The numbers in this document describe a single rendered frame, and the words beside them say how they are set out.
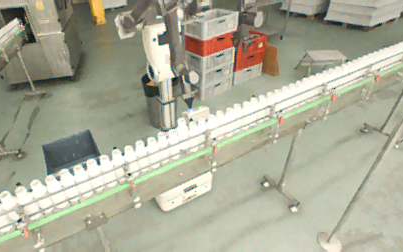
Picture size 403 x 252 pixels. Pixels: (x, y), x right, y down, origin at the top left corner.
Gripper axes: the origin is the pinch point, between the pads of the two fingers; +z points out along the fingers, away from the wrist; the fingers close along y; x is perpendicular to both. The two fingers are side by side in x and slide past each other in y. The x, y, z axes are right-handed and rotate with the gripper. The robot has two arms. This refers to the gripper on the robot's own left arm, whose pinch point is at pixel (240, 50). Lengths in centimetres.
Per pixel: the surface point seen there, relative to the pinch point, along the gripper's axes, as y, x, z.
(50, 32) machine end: 352, 75, 48
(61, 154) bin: 42, 108, 56
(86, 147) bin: 42, 91, 58
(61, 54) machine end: 349, 70, 85
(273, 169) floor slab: 11, -69, 140
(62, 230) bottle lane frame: -20, 115, 50
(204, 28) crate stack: 157, -88, 37
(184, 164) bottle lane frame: -20, 50, 43
